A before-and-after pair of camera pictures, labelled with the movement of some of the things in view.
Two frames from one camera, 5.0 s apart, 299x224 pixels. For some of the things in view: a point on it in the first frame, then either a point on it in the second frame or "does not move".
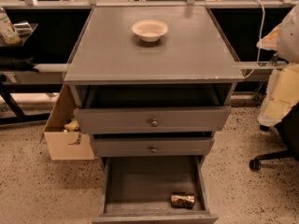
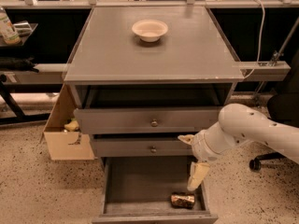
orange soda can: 182,200 does not move
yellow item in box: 72,125 does not move
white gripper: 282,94 → 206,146
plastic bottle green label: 7,30 does not move
